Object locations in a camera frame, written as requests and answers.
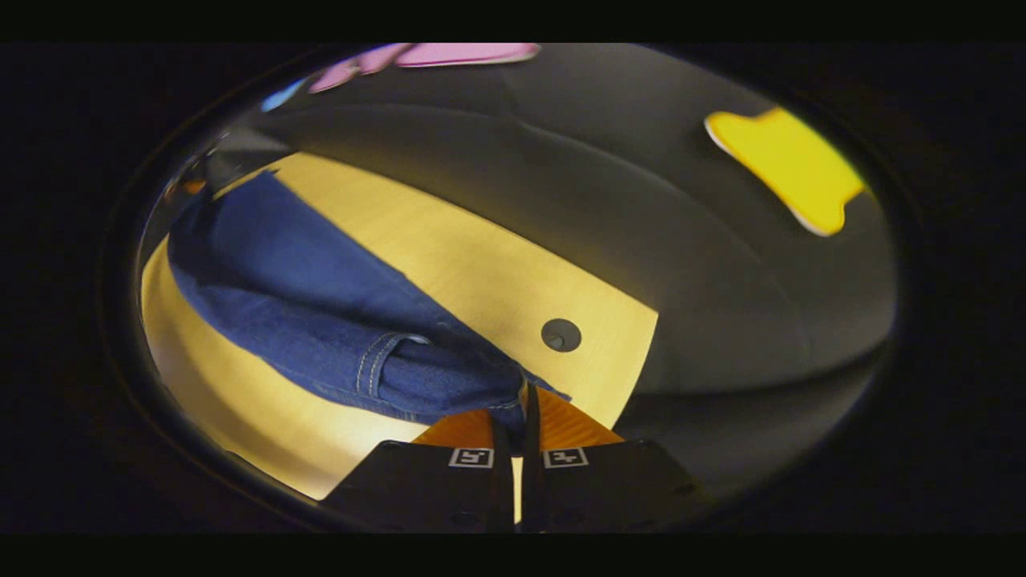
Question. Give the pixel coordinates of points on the round dark table grommet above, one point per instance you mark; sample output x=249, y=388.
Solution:
x=561, y=335

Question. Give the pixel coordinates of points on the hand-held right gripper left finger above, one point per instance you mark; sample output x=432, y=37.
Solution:
x=449, y=489

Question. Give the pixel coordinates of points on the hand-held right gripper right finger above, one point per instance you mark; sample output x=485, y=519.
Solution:
x=531, y=425

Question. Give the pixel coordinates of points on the blue denim jeans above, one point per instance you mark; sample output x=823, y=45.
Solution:
x=321, y=304

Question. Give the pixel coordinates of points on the black backdrop cloth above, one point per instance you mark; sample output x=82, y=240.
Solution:
x=641, y=200

